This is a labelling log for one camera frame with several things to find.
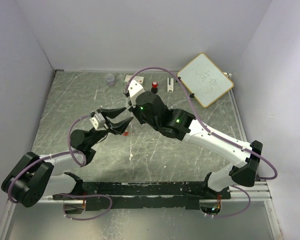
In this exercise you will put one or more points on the white stapler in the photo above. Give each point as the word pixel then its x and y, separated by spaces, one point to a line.
pixel 170 85

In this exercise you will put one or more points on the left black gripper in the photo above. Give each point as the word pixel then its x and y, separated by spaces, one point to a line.
pixel 118 128

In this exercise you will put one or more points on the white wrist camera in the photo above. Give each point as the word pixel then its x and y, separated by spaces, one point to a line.
pixel 98 121
pixel 134 90

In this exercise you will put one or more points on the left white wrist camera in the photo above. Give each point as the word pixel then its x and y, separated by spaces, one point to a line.
pixel 98 121

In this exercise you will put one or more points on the clear plastic cup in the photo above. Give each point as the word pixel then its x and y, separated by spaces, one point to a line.
pixel 110 79

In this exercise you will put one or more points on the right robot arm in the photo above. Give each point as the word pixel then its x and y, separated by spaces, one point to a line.
pixel 179 124

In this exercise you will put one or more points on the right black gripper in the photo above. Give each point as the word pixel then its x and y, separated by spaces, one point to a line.
pixel 134 110

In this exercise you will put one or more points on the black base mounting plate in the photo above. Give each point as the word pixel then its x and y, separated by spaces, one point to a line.
pixel 139 195

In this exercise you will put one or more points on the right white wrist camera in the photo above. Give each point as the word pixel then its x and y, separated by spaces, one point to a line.
pixel 134 90

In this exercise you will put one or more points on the yellow framed whiteboard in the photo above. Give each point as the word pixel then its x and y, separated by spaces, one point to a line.
pixel 205 80

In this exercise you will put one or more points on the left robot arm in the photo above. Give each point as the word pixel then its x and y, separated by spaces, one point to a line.
pixel 36 176

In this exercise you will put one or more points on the white green staples box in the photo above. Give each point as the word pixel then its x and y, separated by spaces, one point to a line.
pixel 139 79

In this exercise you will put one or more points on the red black stamp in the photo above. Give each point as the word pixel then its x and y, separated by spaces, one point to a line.
pixel 154 87

